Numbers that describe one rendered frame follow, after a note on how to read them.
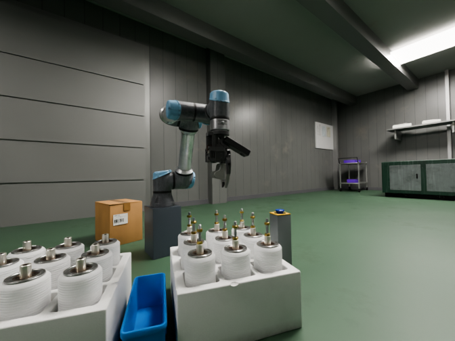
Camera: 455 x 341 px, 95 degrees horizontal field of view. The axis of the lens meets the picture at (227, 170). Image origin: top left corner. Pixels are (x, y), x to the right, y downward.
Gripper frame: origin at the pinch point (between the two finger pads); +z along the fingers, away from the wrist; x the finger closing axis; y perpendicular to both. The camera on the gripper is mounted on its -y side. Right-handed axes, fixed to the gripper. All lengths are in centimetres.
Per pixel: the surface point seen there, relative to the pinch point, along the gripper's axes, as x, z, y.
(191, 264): 15.1, 22.4, 15.8
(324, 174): -402, 1, -432
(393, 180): -204, 13, -409
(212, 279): 15.3, 27.6, 9.9
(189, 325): 19.1, 36.6, 17.2
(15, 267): 1, 22, 63
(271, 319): 19.5, 40.8, -7.5
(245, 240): 2.1, 21.8, -6.8
